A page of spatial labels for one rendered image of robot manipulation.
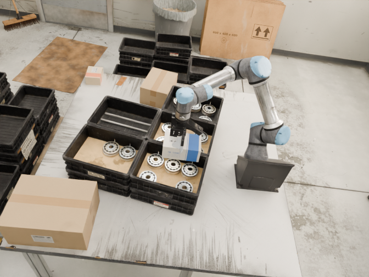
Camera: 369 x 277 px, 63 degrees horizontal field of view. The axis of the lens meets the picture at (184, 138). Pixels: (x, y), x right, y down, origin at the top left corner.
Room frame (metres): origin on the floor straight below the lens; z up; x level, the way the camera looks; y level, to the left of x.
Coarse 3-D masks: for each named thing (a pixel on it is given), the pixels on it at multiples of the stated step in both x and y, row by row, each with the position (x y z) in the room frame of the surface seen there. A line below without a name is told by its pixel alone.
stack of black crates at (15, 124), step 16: (0, 112) 1.66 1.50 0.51; (16, 112) 1.67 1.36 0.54; (32, 112) 1.65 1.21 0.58; (0, 128) 1.51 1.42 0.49; (16, 128) 1.54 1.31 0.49; (0, 144) 1.29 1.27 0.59; (16, 144) 1.35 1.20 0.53; (0, 160) 1.29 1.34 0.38; (16, 160) 1.30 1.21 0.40; (32, 160) 1.47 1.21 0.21
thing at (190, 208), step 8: (136, 192) 0.98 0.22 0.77; (144, 192) 0.96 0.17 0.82; (144, 200) 0.97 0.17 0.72; (152, 200) 0.96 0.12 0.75; (160, 200) 0.96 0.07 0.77; (168, 200) 0.94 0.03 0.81; (168, 208) 0.94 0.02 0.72; (176, 208) 0.94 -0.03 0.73; (184, 208) 0.94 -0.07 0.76; (192, 208) 0.94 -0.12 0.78
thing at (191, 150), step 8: (168, 136) 1.12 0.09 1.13; (192, 136) 1.16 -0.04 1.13; (200, 136) 1.17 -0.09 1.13; (168, 144) 1.07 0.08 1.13; (184, 144) 1.09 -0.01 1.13; (192, 144) 1.10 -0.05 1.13; (200, 144) 1.11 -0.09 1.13; (168, 152) 1.05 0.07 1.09; (176, 152) 1.05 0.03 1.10; (184, 152) 1.06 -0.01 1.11; (192, 152) 1.06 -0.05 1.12; (192, 160) 1.06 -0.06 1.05
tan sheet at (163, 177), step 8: (144, 160) 1.18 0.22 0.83; (144, 168) 1.12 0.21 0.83; (160, 168) 1.14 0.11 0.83; (200, 168) 1.19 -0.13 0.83; (160, 176) 1.08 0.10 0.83; (168, 176) 1.09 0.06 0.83; (176, 176) 1.10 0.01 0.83; (200, 176) 1.13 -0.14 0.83; (168, 184) 1.03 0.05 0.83; (192, 184) 1.06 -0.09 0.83
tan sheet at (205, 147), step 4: (160, 124) 1.52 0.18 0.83; (160, 128) 1.48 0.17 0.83; (156, 132) 1.43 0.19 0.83; (160, 132) 1.44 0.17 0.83; (188, 132) 1.49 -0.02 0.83; (192, 132) 1.49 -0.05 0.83; (156, 136) 1.40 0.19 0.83; (160, 136) 1.40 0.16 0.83; (208, 136) 1.48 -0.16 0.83; (208, 140) 1.45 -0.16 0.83; (208, 144) 1.41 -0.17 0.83; (204, 148) 1.37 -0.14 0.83; (208, 148) 1.37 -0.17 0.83; (204, 152) 1.33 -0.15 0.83
